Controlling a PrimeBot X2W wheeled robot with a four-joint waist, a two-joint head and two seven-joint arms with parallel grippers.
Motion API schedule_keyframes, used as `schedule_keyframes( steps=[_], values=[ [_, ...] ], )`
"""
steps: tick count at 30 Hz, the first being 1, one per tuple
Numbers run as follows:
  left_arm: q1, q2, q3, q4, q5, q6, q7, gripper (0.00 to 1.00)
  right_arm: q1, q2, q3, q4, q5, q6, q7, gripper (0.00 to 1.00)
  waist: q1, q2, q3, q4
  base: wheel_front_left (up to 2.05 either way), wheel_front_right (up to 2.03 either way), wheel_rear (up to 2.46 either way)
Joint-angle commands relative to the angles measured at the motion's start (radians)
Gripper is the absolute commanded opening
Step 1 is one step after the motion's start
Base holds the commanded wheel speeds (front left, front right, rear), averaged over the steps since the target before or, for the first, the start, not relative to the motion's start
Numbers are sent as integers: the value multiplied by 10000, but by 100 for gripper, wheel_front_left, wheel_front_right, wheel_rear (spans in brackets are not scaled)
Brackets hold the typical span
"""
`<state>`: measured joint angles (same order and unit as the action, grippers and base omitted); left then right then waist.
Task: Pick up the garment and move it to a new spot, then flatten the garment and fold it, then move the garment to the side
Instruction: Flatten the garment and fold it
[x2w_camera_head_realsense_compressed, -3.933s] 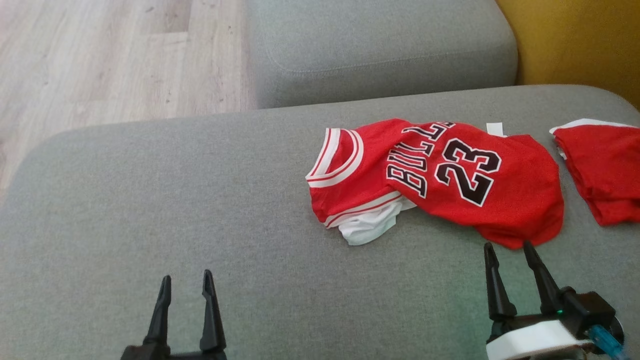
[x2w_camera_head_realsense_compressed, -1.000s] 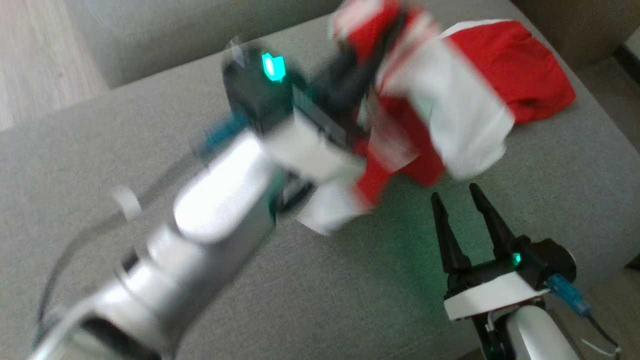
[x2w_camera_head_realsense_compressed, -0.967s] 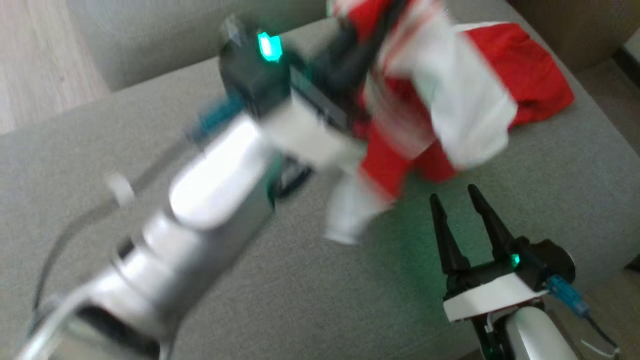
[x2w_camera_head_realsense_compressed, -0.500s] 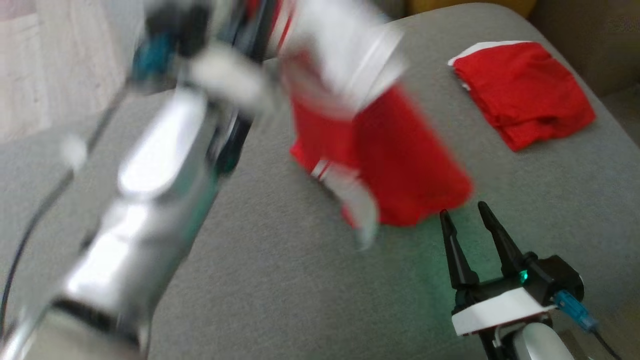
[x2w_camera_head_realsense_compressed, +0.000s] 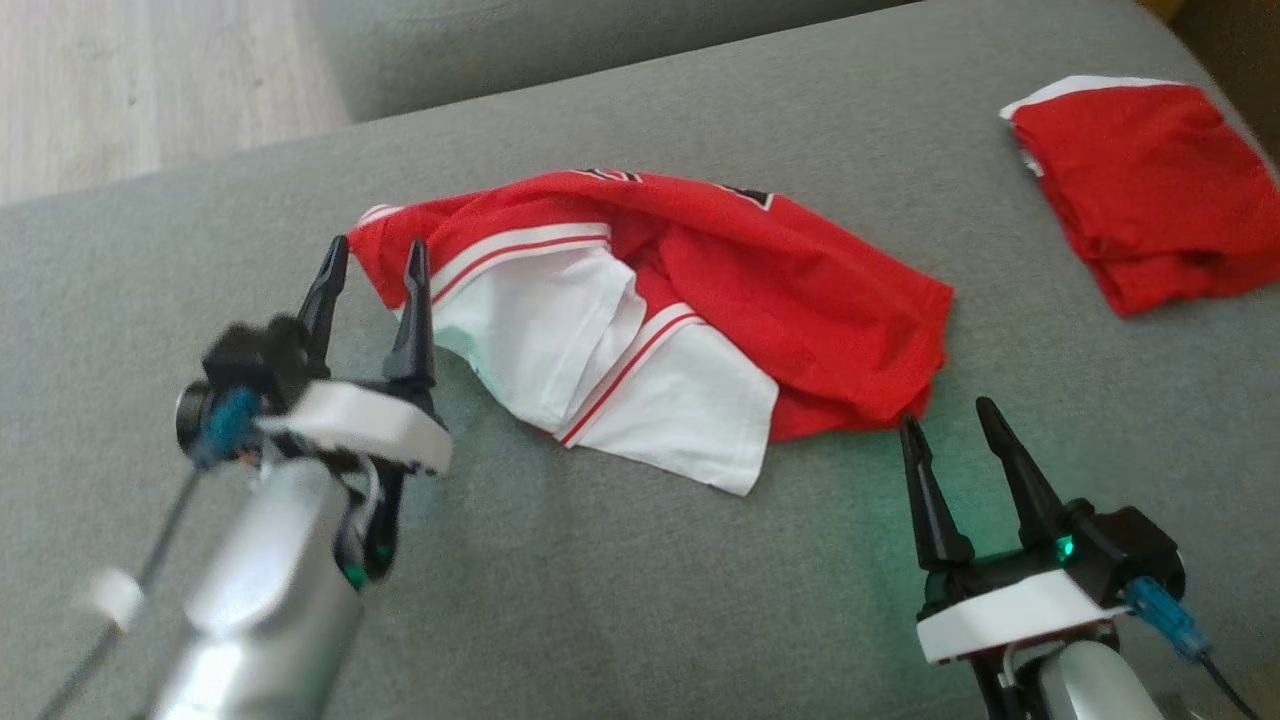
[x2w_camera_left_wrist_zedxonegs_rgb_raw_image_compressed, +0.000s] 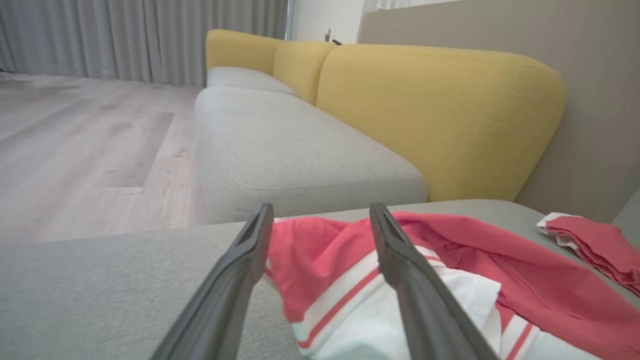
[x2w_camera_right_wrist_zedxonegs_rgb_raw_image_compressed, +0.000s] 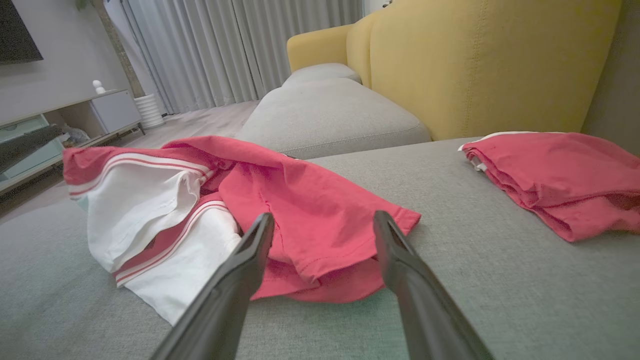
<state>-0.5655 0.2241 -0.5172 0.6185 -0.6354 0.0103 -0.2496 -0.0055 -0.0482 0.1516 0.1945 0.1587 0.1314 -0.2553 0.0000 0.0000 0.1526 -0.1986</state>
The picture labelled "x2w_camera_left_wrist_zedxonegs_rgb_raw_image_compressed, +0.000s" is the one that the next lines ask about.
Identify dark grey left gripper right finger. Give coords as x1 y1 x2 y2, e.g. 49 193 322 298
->
369 202 501 360

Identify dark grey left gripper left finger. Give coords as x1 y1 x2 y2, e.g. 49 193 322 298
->
150 202 275 360

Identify red white number 23 jersey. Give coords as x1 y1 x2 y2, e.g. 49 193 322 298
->
264 211 640 360

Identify red shorts with white stripe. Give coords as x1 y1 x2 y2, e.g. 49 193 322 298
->
537 212 640 297

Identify large yellow sofa backrest cushion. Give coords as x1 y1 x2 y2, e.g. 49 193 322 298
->
315 43 567 203

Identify small grey sofa seat cushion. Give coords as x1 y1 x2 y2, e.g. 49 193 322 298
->
205 66 298 97

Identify grey pleated curtain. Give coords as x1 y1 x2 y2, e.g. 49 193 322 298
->
0 0 290 87

